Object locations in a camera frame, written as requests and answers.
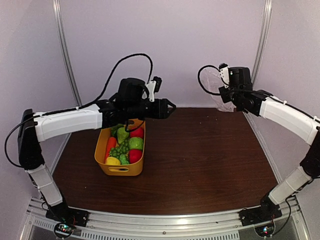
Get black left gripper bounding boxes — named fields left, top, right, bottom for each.
left=125, top=98, right=176, bottom=120

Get clear zip top bag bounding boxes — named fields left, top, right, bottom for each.
left=199, top=67, right=235, bottom=113

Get red toy apple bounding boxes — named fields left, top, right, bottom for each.
left=130, top=127, right=145, bottom=139

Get green toy cabbage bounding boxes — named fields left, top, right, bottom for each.
left=128, top=137, right=144, bottom=151

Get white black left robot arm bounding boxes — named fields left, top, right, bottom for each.
left=17, top=77, right=176, bottom=222

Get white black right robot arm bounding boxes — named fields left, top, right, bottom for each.
left=218, top=63, right=320, bottom=221

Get light green toy lettuce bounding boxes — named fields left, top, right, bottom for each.
left=110, top=124, right=130, bottom=145

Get red toy tomato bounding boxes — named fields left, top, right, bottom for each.
left=128, top=149, right=143, bottom=164

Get green toy grapes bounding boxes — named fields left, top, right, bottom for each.
left=108, top=139, right=130, bottom=158

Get orange toy carrot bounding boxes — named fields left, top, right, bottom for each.
left=104, top=136, right=117, bottom=160

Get green toy broccoli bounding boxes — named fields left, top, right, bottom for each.
left=119, top=154, right=130, bottom=165

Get yellow plastic basket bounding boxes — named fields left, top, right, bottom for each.
left=94, top=119, right=146, bottom=177

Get yellow toy lemon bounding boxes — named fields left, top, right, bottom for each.
left=105, top=156, right=121, bottom=166

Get right controller board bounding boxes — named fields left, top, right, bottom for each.
left=254, top=223, right=275, bottom=238

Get controller board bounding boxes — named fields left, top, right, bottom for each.
left=254, top=223, right=275, bottom=238
left=53, top=222, right=76, bottom=239

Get left controller board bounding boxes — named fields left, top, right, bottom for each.
left=53, top=222, right=76, bottom=239

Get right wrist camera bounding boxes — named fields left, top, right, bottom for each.
left=218, top=63, right=230, bottom=88

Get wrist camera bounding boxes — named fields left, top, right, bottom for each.
left=145, top=76, right=162, bottom=103
left=218, top=63, right=230, bottom=88

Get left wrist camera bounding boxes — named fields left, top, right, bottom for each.
left=145, top=76, right=162, bottom=103

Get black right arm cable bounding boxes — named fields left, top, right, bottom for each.
left=197, top=64, right=222, bottom=95

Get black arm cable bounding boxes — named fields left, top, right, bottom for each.
left=197, top=64, right=222, bottom=95
left=3, top=52, right=154, bottom=168

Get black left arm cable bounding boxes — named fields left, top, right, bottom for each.
left=3, top=52, right=154, bottom=168

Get right aluminium frame post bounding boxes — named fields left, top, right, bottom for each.
left=251, top=0, right=273, bottom=84

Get aluminium frame post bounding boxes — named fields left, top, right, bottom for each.
left=52, top=0, right=82, bottom=106
left=251, top=0, right=273, bottom=84

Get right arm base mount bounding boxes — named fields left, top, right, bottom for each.
left=238, top=204, right=283, bottom=226

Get aluminium front rail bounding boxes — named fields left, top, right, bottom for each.
left=24, top=197, right=305, bottom=240

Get left aluminium frame post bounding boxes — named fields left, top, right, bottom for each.
left=52, top=0, right=82, bottom=106

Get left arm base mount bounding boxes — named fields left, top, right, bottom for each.
left=45, top=203, right=89, bottom=227

